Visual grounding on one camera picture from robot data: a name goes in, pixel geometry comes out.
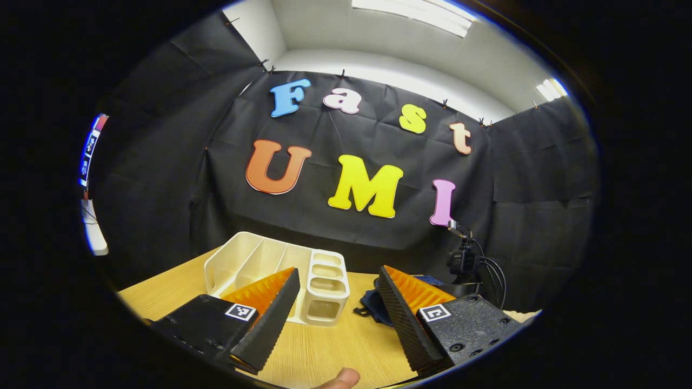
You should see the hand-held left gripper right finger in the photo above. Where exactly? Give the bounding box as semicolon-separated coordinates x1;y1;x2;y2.
377;265;524;376

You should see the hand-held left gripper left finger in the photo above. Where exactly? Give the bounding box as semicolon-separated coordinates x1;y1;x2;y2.
151;266;301;373

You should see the blue schoolbag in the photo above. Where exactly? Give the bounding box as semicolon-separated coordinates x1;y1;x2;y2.
354;274;460;327

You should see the white plastic bookshelf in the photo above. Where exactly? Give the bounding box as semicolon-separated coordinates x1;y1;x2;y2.
204;231;351;327

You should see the black backdrop cloth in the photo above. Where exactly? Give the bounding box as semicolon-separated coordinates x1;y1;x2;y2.
89;11;601;314

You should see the small ceiling light panel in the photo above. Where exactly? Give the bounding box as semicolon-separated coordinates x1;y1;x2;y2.
536;78;568;102

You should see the white side table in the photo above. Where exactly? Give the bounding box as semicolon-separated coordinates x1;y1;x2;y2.
81;199;109;256

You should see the computer monitor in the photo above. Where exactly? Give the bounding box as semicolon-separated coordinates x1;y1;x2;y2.
79;113;109;187

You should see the long ceiling light panel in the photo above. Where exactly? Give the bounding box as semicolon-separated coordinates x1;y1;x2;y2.
351;0;476;38

